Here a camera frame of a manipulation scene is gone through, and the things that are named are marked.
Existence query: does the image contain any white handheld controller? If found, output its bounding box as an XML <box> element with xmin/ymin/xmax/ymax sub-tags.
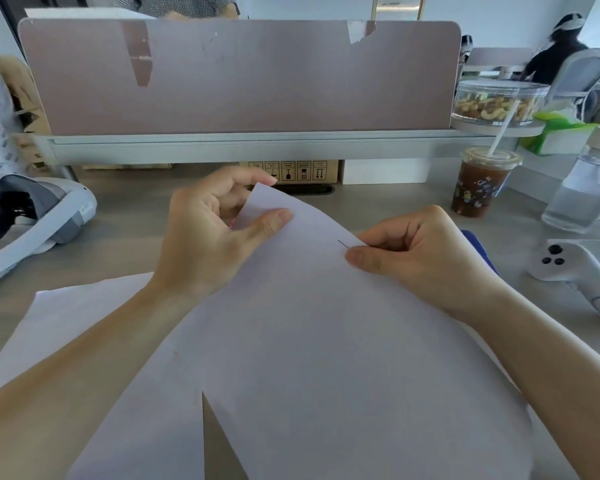
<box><xmin>527</xmin><ymin>239</ymin><xmax>600</xmax><ymax>329</ymax></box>

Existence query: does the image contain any person's right hand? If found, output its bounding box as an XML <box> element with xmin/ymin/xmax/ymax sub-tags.
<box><xmin>344</xmin><ymin>204</ymin><xmax>504</xmax><ymax>324</ymax></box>

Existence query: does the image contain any gold metal frame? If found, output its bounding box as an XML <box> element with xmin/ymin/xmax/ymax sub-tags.
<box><xmin>371</xmin><ymin>0</ymin><xmax>426</xmax><ymax>21</ymax></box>

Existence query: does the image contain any white grey VR headset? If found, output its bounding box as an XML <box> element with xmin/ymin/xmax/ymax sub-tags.
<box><xmin>0</xmin><ymin>173</ymin><xmax>99</xmax><ymax>291</ymax></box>

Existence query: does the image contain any clear nut container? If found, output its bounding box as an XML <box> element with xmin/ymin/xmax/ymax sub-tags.
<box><xmin>452</xmin><ymin>80</ymin><xmax>551</xmax><ymax>128</ymax></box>

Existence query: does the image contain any brown cardboard box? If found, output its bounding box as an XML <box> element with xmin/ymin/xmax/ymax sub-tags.
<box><xmin>238</xmin><ymin>159</ymin><xmax>342</xmax><ymax>186</ymax></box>

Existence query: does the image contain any green tissue pack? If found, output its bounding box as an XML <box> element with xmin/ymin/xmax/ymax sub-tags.
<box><xmin>517</xmin><ymin>110</ymin><xmax>600</xmax><ymax>157</ymax></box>

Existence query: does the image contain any pink desk divider panel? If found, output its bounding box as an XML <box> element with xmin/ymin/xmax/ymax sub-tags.
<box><xmin>18</xmin><ymin>17</ymin><xmax>462</xmax><ymax>136</ymax></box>

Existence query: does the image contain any person's left forearm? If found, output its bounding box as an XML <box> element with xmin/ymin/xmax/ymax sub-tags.
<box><xmin>0</xmin><ymin>277</ymin><xmax>221</xmax><ymax>480</ymax></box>

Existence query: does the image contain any person's right forearm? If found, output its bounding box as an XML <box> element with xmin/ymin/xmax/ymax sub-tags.
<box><xmin>442</xmin><ymin>275</ymin><xmax>600</xmax><ymax>480</ymax></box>

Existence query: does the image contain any grey metal divider rail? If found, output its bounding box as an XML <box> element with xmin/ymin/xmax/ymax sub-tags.
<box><xmin>32</xmin><ymin>129</ymin><xmax>547</xmax><ymax>166</ymax></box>

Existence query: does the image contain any black cable grommet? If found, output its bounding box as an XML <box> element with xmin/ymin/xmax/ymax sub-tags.
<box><xmin>274</xmin><ymin>183</ymin><xmax>336</xmax><ymax>196</ymax></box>

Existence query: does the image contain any brown tape strip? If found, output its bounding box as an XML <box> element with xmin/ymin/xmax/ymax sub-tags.
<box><xmin>121</xmin><ymin>21</ymin><xmax>154</xmax><ymax>88</ymax></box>

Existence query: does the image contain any large white paper sheet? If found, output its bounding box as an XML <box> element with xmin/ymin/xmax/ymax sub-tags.
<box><xmin>67</xmin><ymin>182</ymin><xmax>537</xmax><ymax>480</ymax></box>

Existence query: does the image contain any blue object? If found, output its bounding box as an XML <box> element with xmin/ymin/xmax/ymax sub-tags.
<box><xmin>460</xmin><ymin>229</ymin><xmax>501</xmax><ymax>278</ymax></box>

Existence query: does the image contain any torn white tape piece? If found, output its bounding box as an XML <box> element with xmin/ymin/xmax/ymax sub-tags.
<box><xmin>347</xmin><ymin>21</ymin><xmax>377</xmax><ymax>45</ymax></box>

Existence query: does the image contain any brown paper bag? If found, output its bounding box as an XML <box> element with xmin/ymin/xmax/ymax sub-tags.
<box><xmin>0</xmin><ymin>55</ymin><xmax>52</xmax><ymax>171</ymax></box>

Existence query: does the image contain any person's left hand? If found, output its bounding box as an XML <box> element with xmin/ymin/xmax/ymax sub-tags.
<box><xmin>154</xmin><ymin>166</ymin><xmax>294</xmax><ymax>300</ymax></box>

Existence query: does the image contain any white drinking straw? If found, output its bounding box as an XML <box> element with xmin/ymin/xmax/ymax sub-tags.
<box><xmin>487</xmin><ymin>100</ymin><xmax>521</xmax><ymax>158</ymax></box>

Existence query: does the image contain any clear water bottle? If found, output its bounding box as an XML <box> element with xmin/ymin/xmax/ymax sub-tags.
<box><xmin>540</xmin><ymin>125</ymin><xmax>600</xmax><ymax>234</ymax></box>

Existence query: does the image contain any white mesh office chair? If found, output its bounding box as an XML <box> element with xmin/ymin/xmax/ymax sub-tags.
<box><xmin>546</xmin><ymin>48</ymin><xmax>600</xmax><ymax>121</ymax></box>

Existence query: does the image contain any iced drink plastic cup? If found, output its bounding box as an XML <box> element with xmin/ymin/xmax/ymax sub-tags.
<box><xmin>450</xmin><ymin>146</ymin><xmax>525</xmax><ymax>218</ymax></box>

